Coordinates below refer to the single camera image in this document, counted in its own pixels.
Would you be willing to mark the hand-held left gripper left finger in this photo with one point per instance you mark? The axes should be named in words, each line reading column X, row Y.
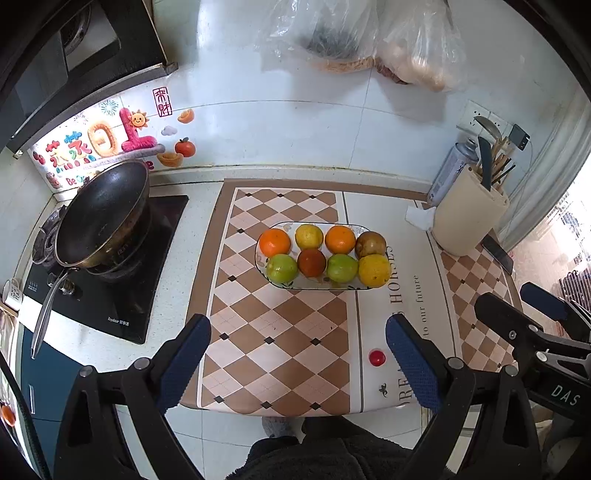
column 184, row 362

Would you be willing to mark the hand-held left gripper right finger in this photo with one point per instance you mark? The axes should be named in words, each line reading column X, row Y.
column 413, row 364

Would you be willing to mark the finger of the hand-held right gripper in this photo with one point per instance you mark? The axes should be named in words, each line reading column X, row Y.
column 512, row 323
column 545, row 301

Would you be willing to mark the large yellow citrus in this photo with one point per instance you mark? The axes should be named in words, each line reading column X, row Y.
column 374, row 271

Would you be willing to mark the green apple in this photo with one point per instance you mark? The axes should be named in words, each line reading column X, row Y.
column 342, row 268
column 281, row 269

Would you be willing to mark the oval floral ceramic plate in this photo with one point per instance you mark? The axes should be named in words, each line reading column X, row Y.
column 304, row 282

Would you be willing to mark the dark red apple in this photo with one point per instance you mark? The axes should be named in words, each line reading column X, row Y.
column 311, row 262

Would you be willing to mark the orange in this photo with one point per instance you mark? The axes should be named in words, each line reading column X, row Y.
column 340, row 239
column 274, row 242

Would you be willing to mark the small yellow lemon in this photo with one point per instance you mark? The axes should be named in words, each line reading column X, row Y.
column 309, row 236

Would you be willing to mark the small red cherry tomato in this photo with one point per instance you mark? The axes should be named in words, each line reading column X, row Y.
column 377, row 357

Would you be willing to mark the black smartphone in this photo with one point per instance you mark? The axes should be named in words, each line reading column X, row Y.
column 498, row 255

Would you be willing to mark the patterned sliding glass door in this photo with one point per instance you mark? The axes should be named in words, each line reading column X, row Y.
column 568, row 221

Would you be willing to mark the black gas stove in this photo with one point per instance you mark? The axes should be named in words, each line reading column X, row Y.
column 120, row 304

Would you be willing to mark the checkered brown table mat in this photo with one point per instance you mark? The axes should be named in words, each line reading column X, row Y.
column 277, row 341

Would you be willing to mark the cream utensil holder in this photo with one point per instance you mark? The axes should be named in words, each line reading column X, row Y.
column 464, row 226

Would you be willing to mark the person's grey slipper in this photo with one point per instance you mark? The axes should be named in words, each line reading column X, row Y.
column 279, row 427

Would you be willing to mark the person's dark clothing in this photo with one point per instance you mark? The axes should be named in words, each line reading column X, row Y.
column 332, row 452

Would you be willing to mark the blue base cabinet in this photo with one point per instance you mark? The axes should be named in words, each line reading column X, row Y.
column 60, row 364

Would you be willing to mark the crumpled white tissue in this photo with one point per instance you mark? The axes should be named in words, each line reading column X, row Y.
column 420, row 218

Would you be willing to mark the bundle of wooden chopsticks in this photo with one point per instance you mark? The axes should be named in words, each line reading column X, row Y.
column 501, row 159

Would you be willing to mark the silver spray can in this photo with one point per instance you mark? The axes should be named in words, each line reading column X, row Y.
column 450, row 173

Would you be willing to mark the black charger plug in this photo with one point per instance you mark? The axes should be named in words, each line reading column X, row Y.
column 519, row 136

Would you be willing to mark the black wok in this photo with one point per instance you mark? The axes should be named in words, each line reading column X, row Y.
column 101, row 212

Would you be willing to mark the white mug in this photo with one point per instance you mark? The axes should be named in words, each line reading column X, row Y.
column 12, row 294

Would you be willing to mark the metal spatula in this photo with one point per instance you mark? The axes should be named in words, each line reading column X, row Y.
column 485, row 124

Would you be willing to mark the plastic bag with pale contents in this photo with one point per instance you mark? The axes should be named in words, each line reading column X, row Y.
column 420, row 46

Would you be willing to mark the black range hood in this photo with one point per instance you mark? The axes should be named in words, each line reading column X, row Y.
column 41, row 69

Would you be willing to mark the plastic bag with dark contents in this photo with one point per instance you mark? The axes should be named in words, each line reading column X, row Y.
column 323, row 32

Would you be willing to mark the white wall socket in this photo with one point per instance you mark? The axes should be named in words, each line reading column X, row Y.
column 475, row 109
column 502, row 123

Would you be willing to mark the gold ingot wall sticker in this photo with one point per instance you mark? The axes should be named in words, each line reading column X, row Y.
column 168, row 160
column 186, row 116

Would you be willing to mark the orange persimmon wall sticker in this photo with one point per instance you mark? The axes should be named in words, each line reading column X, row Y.
column 184, row 147

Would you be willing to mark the white cloud wall sticker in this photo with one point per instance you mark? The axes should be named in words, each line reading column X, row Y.
column 168, row 131

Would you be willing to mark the colourful character wall sticker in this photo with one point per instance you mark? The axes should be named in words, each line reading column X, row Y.
column 104, row 143

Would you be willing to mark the red seal wall sticker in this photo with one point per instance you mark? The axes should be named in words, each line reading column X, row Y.
column 162, row 101

